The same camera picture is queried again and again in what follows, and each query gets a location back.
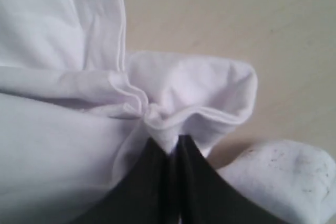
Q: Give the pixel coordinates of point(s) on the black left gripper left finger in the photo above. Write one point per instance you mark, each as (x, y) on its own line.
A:
(140, 196)

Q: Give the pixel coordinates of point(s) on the white sock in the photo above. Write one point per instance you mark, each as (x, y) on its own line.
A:
(292, 180)

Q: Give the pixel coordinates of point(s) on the white t-shirt red lettering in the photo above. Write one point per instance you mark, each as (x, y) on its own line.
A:
(77, 108)

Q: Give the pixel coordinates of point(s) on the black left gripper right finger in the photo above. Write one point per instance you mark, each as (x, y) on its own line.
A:
(205, 197)

